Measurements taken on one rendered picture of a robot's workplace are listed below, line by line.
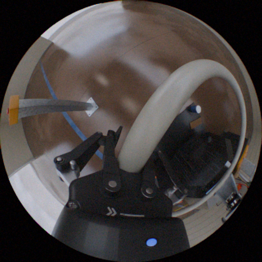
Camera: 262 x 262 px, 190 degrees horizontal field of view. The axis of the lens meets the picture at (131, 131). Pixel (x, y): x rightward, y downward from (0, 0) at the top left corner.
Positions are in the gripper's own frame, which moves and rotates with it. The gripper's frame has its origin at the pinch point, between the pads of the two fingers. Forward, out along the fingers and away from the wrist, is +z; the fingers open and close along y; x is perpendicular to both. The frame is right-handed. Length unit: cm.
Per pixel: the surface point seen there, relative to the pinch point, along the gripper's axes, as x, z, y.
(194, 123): 20, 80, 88
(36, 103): -3, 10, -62
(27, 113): -9, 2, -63
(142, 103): 16, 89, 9
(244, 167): 7, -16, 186
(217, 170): -8, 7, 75
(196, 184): -26, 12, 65
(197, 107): 40, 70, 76
